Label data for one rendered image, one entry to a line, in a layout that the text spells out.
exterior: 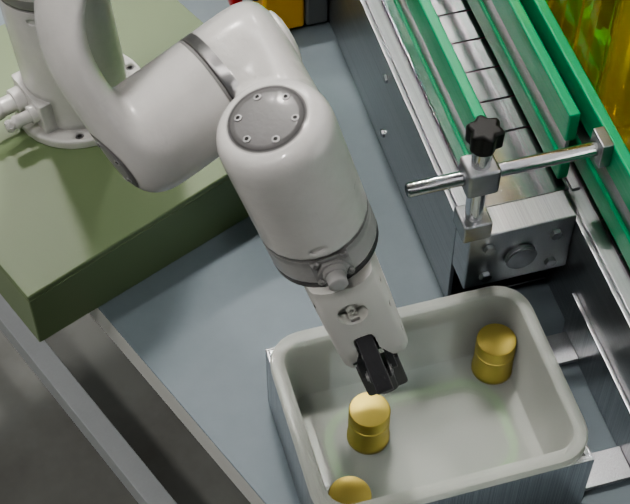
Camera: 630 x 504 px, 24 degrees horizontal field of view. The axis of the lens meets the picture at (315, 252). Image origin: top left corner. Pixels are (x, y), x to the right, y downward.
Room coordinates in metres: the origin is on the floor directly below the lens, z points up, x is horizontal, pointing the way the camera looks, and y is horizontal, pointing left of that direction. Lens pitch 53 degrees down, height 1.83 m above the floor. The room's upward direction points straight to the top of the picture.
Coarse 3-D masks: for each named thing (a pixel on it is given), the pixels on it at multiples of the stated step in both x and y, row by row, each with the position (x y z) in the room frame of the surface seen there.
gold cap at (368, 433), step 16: (352, 400) 0.62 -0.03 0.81; (368, 400) 0.62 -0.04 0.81; (384, 400) 0.62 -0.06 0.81; (352, 416) 0.60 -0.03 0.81; (368, 416) 0.60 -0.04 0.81; (384, 416) 0.60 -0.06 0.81; (352, 432) 0.60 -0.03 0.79; (368, 432) 0.59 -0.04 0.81; (384, 432) 0.60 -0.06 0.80; (368, 448) 0.59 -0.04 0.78
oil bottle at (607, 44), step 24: (600, 0) 0.84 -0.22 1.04; (624, 0) 0.82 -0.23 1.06; (600, 24) 0.84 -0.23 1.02; (624, 24) 0.82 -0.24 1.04; (576, 48) 0.87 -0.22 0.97; (600, 48) 0.83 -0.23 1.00; (624, 48) 0.82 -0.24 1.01; (600, 72) 0.82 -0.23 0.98; (624, 72) 0.82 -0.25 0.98; (600, 96) 0.82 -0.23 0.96; (624, 96) 0.82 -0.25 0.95; (624, 120) 0.83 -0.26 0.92
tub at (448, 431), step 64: (448, 320) 0.69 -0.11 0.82; (512, 320) 0.69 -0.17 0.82; (320, 384) 0.66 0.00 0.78; (448, 384) 0.66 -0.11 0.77; (512, 384) 0.66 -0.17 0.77; (320, 448) 0.60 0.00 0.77; (384, 448) 0.60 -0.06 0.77; (448, 448) 0.60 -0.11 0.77; (512, 448) 0.60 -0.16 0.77; (576, 448) 0.56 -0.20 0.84
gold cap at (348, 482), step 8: (336, 480) 0.55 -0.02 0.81; (344, 480) 0.55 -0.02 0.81; (352, 480) 0.55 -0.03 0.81; (360, 480) 0.55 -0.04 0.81; (336, 488) 0.54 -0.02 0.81; (344, 488) 0.54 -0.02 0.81; (352, 488) 0.54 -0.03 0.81; (360, 488) 0.54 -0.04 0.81; (368, 488) 0.54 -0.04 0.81; (336, 496) 0.53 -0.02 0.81; (344, 496) 0.53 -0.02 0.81; (352, 496) 0.53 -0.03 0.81; (360, 496) 0.53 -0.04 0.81; (368, 496) 0.53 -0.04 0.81
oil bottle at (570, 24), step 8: (560, 0) 0.91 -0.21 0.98; (568, 0) 0.90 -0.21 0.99; (576, 0) 0.88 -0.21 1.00; (584, 0) 0.88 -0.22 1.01; (552, 8) 0.92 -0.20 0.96; (560, 8) 0.91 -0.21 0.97; (568, 8) 0.89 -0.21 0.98; (576, 8) 0.88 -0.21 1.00; (560, 16) 0.91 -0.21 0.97; (568, 16) 0.89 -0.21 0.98; (576, 16) 0.88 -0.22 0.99; (560, 24) 0.90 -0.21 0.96; (568, 24) 0.89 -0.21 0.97; (576, 24) 0.88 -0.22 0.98; (568, 32) 0.89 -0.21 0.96; (576, 32) 0.88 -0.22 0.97; (568, 40) 0.89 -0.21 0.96; (576, 40) 0.88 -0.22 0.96
